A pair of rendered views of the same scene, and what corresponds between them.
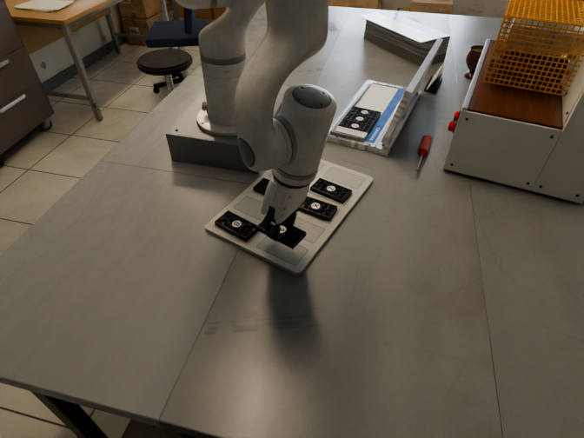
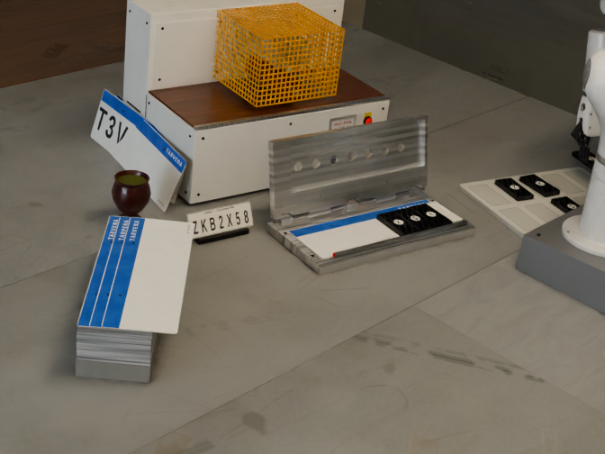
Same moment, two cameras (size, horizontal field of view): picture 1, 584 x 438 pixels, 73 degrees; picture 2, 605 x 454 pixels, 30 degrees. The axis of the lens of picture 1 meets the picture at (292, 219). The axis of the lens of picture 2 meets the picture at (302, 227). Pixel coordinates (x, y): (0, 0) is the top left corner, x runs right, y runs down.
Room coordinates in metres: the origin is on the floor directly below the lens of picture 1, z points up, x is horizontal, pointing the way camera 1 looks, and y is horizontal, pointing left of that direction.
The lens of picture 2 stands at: (3.34, 0.57, 2.11)
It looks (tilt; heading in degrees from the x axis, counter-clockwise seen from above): 28 degrees down; 206
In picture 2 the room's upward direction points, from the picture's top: 8 degrees clockwise
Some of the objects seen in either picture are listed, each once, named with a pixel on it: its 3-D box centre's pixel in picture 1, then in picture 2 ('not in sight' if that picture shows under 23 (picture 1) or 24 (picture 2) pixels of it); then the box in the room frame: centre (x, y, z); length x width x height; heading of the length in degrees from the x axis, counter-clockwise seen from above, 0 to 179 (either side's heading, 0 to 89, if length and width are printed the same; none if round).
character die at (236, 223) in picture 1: (236, 225); not in sight; (0.68, 0.13, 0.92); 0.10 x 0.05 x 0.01; 55
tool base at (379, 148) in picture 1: (376, 111); (373, 226); (1.24, -0.29, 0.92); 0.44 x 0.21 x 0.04; 154
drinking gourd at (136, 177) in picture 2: (475, 63); (130, 200); (1.56, -0.73, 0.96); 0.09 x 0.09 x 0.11
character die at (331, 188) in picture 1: (330, 189); (514, 189); (0.81, -0.10, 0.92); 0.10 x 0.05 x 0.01; 56
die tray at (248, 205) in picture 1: (295, 202); (554, 200); (0.78, -0.01, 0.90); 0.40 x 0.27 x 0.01; 148
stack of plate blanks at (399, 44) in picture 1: (403, 36); (128, 293); (1.86, -0.50, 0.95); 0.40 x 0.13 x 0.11; 30
